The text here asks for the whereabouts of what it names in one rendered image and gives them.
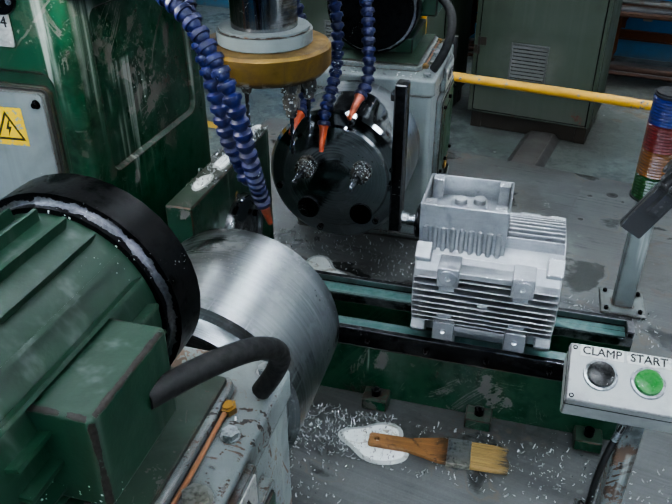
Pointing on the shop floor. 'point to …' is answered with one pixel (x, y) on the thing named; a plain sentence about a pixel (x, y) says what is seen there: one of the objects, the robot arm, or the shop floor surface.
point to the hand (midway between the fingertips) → (649, 210)
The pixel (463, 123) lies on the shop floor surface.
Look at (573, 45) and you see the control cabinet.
